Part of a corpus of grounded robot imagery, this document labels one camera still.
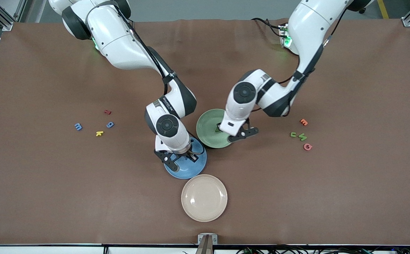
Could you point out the green round plate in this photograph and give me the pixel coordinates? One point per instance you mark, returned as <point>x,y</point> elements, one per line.
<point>206,130</point>

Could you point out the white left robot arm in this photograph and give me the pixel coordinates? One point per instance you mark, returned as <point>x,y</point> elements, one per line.
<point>311,28</point>

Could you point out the blue round plate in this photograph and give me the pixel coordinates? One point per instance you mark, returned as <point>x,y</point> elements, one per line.
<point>191,171</point>

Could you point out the brown table cover sheet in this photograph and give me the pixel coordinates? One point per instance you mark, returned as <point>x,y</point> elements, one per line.
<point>332,194</point>

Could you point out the orange foam letter E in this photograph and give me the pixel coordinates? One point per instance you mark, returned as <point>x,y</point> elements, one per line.
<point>303,122</point>

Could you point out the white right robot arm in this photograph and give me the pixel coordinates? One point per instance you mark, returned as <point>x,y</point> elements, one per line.
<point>120,46</point>

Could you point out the pink foam letter G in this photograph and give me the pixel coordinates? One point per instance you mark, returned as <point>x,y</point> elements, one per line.
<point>304,146</point>

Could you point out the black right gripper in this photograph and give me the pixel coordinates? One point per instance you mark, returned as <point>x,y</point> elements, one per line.
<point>190,154</point>

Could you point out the beige round plate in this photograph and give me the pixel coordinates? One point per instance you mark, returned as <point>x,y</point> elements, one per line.
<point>204,198</point>

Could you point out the green lowercase foam letter b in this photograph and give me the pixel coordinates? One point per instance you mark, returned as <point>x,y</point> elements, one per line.
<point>218,129</point>

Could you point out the green foam letter w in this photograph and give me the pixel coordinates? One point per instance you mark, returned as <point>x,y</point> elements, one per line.
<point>302,137</point>

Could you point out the blue foam digit six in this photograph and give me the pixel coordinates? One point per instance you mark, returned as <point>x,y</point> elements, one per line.
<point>110,124</point>

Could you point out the blue foam letter m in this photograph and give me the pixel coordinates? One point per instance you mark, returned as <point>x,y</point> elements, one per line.
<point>78,126</point>

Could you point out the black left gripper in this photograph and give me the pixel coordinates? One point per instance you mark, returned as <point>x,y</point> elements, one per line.
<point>219,129</point>

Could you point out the white table frame rail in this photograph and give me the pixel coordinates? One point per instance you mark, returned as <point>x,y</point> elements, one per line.
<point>32,249</point>

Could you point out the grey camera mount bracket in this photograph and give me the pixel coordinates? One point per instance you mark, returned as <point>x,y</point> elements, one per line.
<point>207,243</point>

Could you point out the black chair caster wheel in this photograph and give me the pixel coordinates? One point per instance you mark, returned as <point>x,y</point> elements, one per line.
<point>362,11</point>

